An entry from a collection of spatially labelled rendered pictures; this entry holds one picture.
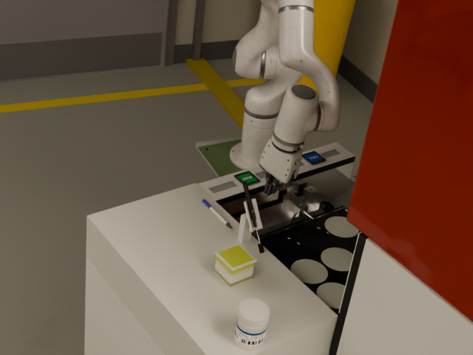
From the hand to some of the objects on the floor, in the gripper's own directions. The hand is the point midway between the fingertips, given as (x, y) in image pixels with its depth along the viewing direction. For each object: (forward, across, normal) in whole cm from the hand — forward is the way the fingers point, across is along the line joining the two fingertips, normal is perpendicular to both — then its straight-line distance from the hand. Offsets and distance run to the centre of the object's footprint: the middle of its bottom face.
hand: (271, 187), depth 217 cm
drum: (+130, -126, +228) cm, 292 cm away
